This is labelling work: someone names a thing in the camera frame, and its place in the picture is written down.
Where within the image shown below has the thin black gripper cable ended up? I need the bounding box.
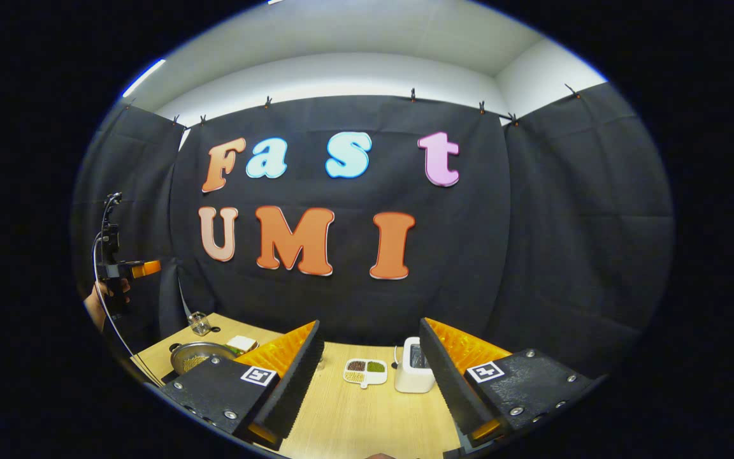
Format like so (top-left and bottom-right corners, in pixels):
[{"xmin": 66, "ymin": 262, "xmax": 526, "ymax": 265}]
[{"xmin": 90, "ymin": 233, "xmax": 159, "ymax": 385}]

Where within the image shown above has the steel pot with black handle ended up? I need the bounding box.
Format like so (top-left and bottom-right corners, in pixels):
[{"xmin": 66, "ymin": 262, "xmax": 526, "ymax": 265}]
[{"xmin": 169, "ymin": 342, "xmax": 240, "ymax": 375}]

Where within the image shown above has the white toaster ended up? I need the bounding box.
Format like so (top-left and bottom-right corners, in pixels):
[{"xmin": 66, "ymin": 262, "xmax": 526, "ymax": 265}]
[{"xmin": 394, "ymin": 337, "xmax": 436, "ymax": 394}]

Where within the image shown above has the row of backdrop clips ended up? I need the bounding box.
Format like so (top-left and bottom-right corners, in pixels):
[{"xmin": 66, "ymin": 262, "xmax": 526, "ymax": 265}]
[{"xmin": 125, "ymin": 83, "xmax": 581, "ymax": 128}]

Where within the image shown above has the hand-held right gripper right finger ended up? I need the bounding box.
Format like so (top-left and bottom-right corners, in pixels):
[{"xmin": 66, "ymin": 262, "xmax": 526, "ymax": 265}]
[{"xmin": 418, "ymin": 317, "xmax": 597, "ymax": 455}]

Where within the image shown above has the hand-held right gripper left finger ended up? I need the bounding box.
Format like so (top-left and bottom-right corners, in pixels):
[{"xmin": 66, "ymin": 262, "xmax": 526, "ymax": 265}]
[{"xmin": 158, "ymin": 320, "xmax": 326, "ymax": 450}]

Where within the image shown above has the white divided bean dish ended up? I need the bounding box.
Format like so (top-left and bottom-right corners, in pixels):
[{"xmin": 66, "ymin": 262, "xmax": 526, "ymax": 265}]
[{"xmin": 343, "ymin": 359, "xmax": 388, "ymax": 388}]

